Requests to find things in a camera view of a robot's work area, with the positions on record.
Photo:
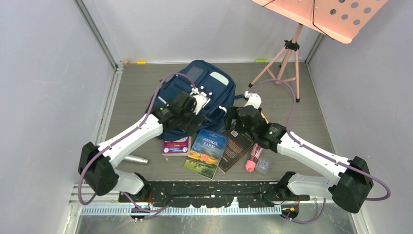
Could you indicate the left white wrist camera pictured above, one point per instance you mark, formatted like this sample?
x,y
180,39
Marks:
x,y
201,100

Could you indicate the navy blue backpack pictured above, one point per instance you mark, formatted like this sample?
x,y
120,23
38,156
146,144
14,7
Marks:
x,y
218,85

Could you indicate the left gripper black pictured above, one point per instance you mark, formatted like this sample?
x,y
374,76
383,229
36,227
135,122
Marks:
x,y
190,126

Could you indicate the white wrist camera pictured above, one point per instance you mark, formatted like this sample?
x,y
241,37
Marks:
x,y
201,100
252,99

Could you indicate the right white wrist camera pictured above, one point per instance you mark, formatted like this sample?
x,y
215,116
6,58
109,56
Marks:
x,y
252,99

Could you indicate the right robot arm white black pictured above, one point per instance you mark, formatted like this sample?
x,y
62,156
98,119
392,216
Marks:
x,y
345,181

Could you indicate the green marker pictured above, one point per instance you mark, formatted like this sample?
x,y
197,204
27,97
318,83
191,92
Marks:
x,y
261,61

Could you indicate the dark brown hardcover book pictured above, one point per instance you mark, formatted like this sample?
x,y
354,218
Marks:
x,y
237,146

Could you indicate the silver metal bottle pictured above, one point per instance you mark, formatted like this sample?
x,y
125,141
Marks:
x,y
136,159

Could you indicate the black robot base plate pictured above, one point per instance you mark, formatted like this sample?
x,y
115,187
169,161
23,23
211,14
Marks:
x,y
215,194

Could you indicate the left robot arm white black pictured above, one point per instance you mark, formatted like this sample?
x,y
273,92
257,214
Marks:
x,y
98,163

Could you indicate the Animal Farm book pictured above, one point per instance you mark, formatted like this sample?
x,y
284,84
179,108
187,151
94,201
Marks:
x,y
206,153

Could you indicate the clear bag of clips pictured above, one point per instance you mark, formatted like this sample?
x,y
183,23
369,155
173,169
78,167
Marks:
x,y
263,166

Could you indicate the purple paperback book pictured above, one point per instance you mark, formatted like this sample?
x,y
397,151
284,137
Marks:
x,y
180,147

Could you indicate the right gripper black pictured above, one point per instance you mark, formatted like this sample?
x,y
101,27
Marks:
x,y
232,114

